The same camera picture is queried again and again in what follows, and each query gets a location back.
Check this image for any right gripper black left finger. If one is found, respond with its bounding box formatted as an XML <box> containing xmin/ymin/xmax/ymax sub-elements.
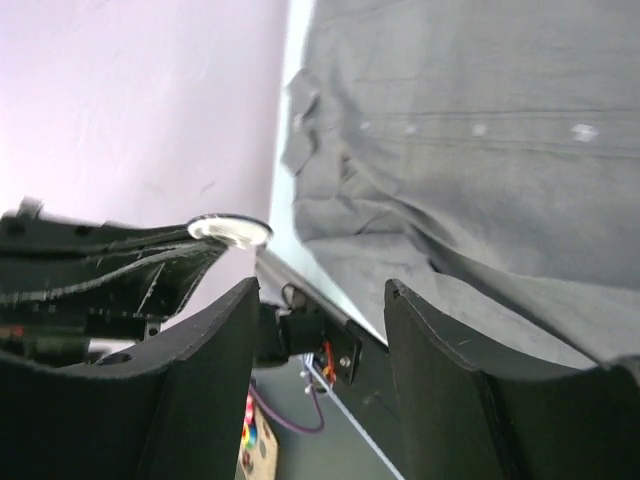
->
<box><xmin>1</xmin><ymin>278</ymin><xmax>260</xmax><ymax>479</ymax></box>

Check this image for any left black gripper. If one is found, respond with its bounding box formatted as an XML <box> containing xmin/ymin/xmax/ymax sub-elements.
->
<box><xmin>1</xmin><ymin>198</ymin><xmax>220</xmax><ymax>359</ymax></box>

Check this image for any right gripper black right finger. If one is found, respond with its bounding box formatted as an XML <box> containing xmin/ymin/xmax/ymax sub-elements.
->
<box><xmin>384</xmin><ymin>280</ymin><xmax>639</xmax><ymax>479</ymax></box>

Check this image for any grey button-up shirt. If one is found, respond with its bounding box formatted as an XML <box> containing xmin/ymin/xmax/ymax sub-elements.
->
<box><xmin>283</xmin><ymin>1</ymin><xmax>639</xmax><ymax>368</ymax></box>

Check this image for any colourful board on floor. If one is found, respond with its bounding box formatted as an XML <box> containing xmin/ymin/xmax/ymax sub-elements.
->
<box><xmin>238</xmin><ymin>394</ymin><xmax>279</xmax><ymax>480</ymax></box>

